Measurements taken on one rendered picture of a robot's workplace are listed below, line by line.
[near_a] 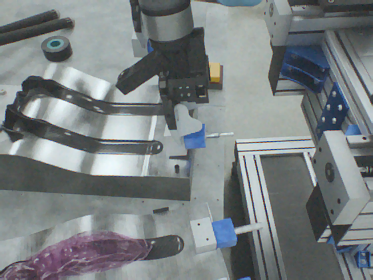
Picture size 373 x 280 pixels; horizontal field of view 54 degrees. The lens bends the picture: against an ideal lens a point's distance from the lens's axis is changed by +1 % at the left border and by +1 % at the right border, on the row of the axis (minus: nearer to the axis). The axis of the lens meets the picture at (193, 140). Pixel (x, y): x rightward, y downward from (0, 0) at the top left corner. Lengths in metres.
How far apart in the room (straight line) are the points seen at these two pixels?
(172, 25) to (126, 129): 0.32
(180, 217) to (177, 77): 0.26
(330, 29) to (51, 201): 0.76
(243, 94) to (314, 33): 1.20
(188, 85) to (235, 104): 1.50
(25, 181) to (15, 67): 0.44
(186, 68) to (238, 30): 2.05
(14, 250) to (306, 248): 1.01
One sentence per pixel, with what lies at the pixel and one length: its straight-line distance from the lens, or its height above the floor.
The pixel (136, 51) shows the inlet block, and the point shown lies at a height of 0.92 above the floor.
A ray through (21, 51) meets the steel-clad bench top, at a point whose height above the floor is 0.80.
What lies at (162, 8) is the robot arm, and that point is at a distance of 0.53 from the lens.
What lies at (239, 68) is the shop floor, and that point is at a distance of 2.32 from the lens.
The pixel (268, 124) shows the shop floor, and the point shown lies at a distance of 2.01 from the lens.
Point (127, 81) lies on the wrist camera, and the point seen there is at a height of 1.06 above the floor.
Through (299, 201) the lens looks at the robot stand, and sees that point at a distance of 1.51.
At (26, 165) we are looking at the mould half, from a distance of 0.77.
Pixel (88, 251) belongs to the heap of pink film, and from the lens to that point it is 0.62.
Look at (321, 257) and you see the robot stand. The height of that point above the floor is 0.21.
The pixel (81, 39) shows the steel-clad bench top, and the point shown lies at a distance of 1.21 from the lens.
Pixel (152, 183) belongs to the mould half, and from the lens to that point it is 0.72.
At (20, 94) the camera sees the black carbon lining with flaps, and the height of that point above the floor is 0.95.
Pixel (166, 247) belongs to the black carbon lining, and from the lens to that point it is 0.67.
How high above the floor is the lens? 1.47
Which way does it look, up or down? 51 degrees down
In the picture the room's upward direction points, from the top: straight up
